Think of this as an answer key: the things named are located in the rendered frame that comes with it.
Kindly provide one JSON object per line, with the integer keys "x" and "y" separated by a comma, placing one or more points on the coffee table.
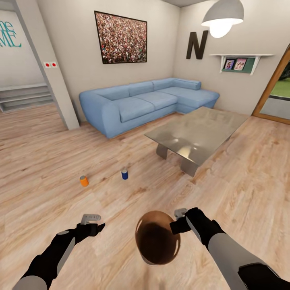
{"x": 195, "y": 136}

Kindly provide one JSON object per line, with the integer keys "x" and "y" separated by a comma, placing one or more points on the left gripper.
{"x": 90, "y": 229}

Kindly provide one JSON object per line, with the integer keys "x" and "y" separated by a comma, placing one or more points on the can of soda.
{"x": 125, "y": 174}
{"x": 84, "y": 181}

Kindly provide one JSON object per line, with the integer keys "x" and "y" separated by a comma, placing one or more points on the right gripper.
{"x": 177, "y": 227}

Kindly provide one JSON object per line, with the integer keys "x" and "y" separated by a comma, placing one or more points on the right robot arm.
{"x": 241, "y": 269}

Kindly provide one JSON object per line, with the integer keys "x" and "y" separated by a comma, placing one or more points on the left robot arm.
{"x": 46, "y": 267}

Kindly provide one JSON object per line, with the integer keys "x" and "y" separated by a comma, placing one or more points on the trash can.
{"x": 154, "y": 238}

